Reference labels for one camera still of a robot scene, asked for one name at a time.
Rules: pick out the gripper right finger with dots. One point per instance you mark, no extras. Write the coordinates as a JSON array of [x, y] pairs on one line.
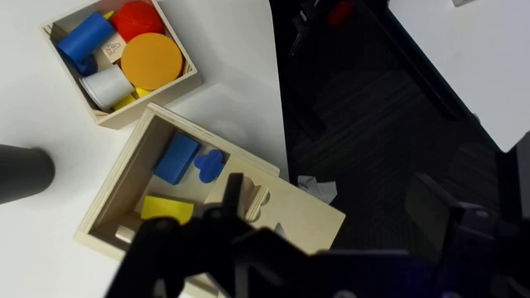
[[484, 252]]

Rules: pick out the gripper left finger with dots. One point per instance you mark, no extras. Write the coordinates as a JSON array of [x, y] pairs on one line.
[[215, 244]]

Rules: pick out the wooden sliding lid with cutouts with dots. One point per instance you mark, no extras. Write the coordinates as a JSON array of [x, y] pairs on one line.
[[298, 211]]

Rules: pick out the wooden toy box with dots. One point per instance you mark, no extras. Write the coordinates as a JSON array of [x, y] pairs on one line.
[[124, 182]]

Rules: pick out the small wooden box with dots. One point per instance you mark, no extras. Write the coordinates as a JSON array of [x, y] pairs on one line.
[[174, 97]]

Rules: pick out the yellow rectangular block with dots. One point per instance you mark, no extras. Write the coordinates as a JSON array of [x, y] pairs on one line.
[[167, 209]]

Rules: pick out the blue clover block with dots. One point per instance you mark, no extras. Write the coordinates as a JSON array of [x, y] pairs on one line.
[[209, 165]]

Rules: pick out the small plain wooden block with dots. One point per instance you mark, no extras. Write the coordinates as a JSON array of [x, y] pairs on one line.
[[125, 234]]

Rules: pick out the blue rectangular block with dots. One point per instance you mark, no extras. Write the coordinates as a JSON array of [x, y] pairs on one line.
[[177, 159]]

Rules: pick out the crumpled white paper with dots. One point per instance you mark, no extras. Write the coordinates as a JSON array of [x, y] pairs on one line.
[[321, 190]]

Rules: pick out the yellow block piece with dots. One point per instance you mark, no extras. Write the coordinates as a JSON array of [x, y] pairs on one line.
[[142, 91], [123, 102]]

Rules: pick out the grey cylinder block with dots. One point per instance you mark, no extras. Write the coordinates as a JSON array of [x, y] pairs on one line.
[[108, 86]]

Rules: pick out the orange round block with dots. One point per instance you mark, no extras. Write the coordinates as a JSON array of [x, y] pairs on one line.
[[151, 61]]

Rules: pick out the white table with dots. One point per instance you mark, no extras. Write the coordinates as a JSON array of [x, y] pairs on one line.
[[476, 54]]

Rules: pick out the black cylinder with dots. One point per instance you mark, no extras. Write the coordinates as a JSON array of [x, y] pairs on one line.
[[22, 174]]

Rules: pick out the small blue block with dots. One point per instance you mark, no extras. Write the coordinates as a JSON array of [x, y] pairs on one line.
[[87, 66]]

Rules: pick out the plain wooden printed block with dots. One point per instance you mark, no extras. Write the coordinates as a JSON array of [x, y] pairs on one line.
[[112, 49]]

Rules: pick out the red round block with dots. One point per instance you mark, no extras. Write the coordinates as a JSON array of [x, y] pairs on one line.
[[136, 18]]

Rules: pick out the blue cylinder block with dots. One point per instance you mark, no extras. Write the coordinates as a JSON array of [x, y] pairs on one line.
[[85, 37]]

